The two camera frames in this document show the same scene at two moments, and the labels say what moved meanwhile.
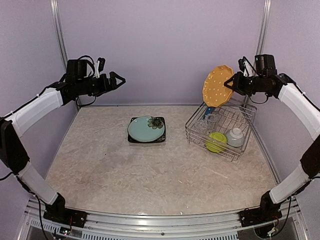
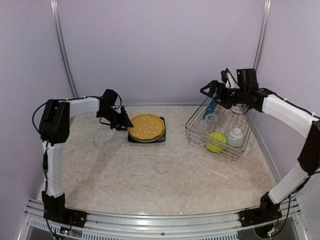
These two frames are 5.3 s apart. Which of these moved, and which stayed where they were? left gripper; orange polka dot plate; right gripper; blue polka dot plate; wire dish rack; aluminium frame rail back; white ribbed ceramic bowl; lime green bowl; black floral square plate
Moved: right gripper; left gripper; orange polka dot plate
Stayed: blue polka dot plate; white ribbed ceramic bowl; wire dish rack; lime green bowl; black floral square plate; aluminium frame rail back
